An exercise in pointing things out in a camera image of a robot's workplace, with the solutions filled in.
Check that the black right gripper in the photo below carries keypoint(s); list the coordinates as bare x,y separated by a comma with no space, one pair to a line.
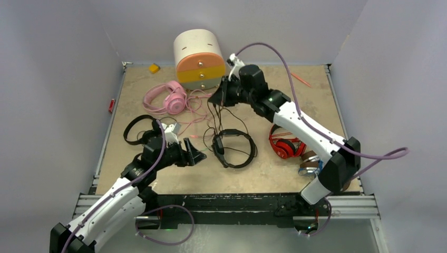
222,97

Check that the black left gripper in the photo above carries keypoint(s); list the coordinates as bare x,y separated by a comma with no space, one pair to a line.
188,157

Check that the red black headphones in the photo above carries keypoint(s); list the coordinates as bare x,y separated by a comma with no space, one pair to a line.
285,147

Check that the brown leather silver headphones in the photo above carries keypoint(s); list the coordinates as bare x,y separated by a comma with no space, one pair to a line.
310,159

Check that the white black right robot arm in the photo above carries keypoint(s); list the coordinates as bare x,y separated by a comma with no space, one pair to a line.
336,153

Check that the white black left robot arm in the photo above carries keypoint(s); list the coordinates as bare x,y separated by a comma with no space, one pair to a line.
129,197

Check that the pink headphones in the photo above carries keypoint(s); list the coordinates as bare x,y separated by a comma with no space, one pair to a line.
176,101

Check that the cream orange yellow drawer box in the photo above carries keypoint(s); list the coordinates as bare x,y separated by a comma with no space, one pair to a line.
198,59

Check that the orange pencil stick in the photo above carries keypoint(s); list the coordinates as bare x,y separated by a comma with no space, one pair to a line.
300,79

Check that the small yellow block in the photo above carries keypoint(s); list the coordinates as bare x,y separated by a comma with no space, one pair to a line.
154,68

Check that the small red clip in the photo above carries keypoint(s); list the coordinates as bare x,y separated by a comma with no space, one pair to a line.
111,106

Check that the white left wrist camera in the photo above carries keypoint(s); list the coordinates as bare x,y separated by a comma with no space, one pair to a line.
171,132

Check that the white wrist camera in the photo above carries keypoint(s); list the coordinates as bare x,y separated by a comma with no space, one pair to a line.
171,132
235,64

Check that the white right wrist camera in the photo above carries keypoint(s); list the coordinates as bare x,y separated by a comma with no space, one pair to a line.
235,64

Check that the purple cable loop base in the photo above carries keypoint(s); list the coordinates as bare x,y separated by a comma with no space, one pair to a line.
167,223

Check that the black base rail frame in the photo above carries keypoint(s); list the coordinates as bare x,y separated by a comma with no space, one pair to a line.
283,210

